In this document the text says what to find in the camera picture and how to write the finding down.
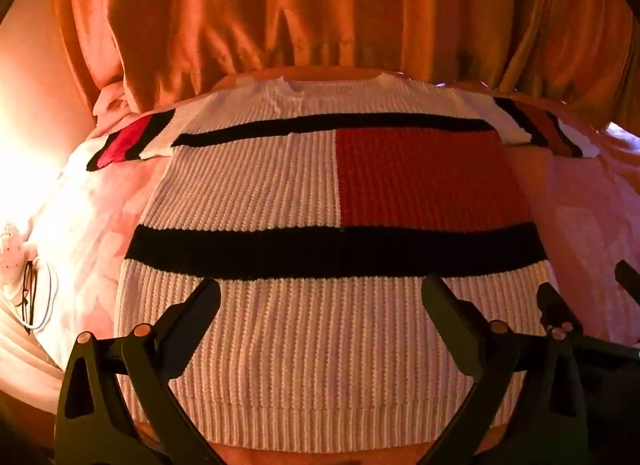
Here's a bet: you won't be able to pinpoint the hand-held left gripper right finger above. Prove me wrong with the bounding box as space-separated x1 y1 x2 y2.
421 274 592 465

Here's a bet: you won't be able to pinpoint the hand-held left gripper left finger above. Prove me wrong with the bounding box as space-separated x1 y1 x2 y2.
54 278 223 465

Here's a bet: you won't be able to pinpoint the dark thin-framed eyeglasses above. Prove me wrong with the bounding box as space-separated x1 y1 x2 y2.
20 260 40 327

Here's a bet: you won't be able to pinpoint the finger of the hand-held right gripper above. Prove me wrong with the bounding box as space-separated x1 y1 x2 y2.
614 260 640 300
536 282 585 342

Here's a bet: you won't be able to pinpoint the white red black knit sweater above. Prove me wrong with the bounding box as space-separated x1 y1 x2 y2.
86 71 600 452

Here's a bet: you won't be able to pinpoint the pink blanket with white print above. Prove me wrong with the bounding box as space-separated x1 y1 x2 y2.
0 68 640 465

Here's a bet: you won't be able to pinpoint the orange curtain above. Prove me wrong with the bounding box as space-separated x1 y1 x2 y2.
48 0 640 132

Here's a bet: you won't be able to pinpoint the white cable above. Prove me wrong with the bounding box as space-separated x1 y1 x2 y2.
4 256 60 332

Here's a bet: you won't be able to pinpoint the pink dotted plush toy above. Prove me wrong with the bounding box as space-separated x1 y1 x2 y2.
0 223 37 287

